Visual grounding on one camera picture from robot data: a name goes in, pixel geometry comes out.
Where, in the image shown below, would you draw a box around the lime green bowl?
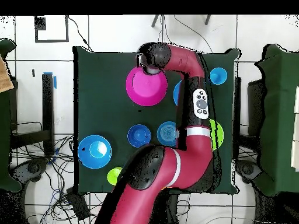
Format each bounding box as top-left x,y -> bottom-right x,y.
209,118 -> 224,151

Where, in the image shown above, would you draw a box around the camera tripod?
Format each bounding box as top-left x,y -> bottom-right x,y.
151,15 -> 212,28

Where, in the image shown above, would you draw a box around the tangled floor cables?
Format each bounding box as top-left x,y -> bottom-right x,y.
11,135 -> 108,224

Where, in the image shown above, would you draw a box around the large blue bowl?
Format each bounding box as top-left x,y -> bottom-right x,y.
173,79 -> 183,106
77,134 -> 113,169

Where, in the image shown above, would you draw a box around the black floor cable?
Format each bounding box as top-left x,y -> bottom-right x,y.
67,15 -> 93,53
173,15 -> 214,54

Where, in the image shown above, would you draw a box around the brown cardboard sheet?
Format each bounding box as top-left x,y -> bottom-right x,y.
0,54 -> 15,94

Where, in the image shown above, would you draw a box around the dark green tablecloth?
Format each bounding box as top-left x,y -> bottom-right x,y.
72,45 -> 242,195

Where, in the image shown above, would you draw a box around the black power strip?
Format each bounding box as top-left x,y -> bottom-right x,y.
65,186 -> 91,221

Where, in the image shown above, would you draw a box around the yellow-green cup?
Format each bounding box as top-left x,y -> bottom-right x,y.
106,166 -> 123,187

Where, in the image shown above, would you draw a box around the small light blue bowl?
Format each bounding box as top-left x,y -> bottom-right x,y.
157,121 -> 180,148

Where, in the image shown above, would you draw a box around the grey chair base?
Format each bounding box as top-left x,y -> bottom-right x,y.
10,158 -> 50,185
235,159 -> 262,184

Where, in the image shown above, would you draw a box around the green cloth covered table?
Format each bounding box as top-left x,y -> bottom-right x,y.
253,43 -> 299,197
0,38 -> 23,193

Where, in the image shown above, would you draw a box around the black square floor frame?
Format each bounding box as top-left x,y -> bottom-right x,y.
34,15 -> 70,43

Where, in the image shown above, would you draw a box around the pink bowl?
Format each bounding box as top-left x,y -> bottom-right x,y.
126,65 -> 168,107

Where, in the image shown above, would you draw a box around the black stand post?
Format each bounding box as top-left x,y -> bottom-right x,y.
232,76 -> 242,160
10,72 -> 57,157

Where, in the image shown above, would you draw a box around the light blue cup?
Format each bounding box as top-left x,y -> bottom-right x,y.
209,66 -> 228,86

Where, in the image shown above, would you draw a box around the small dark blue bowl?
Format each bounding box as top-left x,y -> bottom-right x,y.
127,124 -> 152,148

